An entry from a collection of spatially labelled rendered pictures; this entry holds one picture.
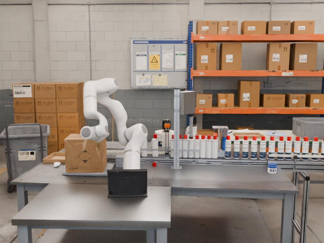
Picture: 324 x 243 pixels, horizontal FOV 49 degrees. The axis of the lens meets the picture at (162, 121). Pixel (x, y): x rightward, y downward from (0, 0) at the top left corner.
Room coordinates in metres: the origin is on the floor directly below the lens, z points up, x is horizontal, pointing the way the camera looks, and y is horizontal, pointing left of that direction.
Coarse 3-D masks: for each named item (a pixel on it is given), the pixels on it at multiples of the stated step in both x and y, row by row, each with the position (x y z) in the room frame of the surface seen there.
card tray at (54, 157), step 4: (56, 152) 3.33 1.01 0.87; (60, 152) 3.33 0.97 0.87; (64, 152) 3.32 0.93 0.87; (48, 156) 3.19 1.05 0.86; (52, 156) 3.28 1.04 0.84; (56, 156) 3.31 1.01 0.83; (60, 156) 3.31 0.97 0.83; (64, 156) 3.31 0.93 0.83; (44, 160) 3.08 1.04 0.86; (48, 160) 3.07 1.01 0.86; (52, 160) 3.07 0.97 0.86; (56, 160) 3.07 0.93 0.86; (60, 160) 3.06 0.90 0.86; (64, 160) 3.06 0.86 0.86
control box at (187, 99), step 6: (180, 96) 2.93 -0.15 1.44; (186, 96) 2.94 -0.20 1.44; (192, 96) 3.01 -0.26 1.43; (180, 102) 2.93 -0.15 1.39; (186, 102) 2.94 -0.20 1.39; (192, 102) 3.01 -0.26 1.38; (180, 108) 2.93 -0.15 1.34; (186, 108) 2.94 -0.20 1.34; (192, 108) 3.01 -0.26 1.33; (180, 114) 2.93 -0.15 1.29; (186, 114) 2.94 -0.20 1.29
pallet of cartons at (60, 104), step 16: (16, 96) 6.06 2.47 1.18; (32, 96) 6.08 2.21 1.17; (48, 96) 6.09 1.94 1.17; (64, 96) 6.11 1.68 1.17; (80, 96) 6.48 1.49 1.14; (16, 112) 6.06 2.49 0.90; (32, 112) 6.07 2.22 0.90; (48, 112) 6.09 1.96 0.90; (64, 112) 6.11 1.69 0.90; (80, 112) 6.41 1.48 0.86; (64, 128) 6.11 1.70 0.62; (80, 128) 6.34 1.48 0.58; (48, 144) 6.09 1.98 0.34; (64, 144) 6.11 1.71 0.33
